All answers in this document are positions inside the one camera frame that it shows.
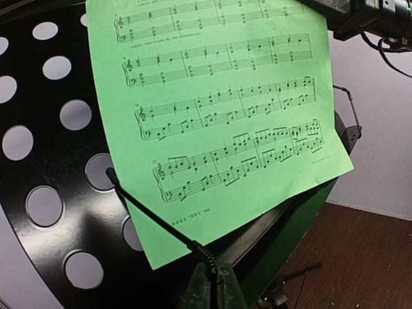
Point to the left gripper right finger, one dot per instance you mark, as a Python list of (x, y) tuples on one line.
[(229, 294)]

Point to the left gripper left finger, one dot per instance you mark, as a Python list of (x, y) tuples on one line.
[(202, 290)]

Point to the black music stand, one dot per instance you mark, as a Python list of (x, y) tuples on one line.
[(92, 248)]

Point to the green sheet music page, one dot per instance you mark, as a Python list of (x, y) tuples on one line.
[(215, 112)]

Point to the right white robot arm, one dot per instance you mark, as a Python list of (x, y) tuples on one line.
[(384, 25)]

